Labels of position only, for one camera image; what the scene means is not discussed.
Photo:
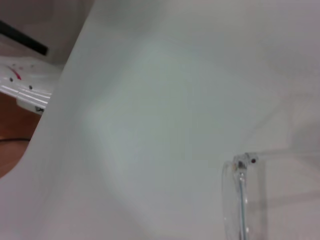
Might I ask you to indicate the white base with red mark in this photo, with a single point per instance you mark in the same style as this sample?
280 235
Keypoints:
30 75

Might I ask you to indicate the black bar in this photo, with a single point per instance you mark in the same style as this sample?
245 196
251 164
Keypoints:
25 37

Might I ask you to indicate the clear white glasses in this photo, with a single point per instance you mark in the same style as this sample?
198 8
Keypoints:
241 190

